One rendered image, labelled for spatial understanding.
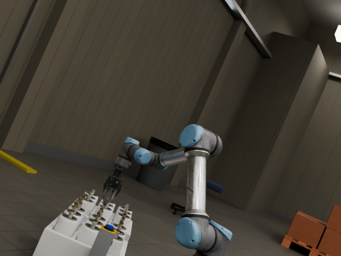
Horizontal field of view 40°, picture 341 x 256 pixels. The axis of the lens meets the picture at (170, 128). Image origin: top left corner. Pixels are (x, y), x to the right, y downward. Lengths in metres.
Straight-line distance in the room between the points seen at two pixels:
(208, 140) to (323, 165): 9.75
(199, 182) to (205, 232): 0.21
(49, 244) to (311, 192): 9.86
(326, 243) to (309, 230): 0.28
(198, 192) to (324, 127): 10.01
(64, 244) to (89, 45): 3.59
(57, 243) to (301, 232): 5.21
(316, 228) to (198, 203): 5.18
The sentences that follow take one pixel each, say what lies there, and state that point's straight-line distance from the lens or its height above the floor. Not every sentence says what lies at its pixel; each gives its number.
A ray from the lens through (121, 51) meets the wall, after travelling 6.01.
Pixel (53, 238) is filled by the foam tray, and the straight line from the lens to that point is 2.26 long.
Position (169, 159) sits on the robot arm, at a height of 0.68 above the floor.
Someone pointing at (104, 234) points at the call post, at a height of 0.29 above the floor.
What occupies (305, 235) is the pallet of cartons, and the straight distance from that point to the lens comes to 7.08.
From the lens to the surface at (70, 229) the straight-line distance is 2.27.
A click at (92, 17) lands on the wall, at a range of 5.46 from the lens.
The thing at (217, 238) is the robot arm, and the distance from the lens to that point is 2.01.
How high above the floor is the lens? 0.80
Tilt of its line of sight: 1 degrees up
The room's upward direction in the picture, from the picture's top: 24 degrees clockwise
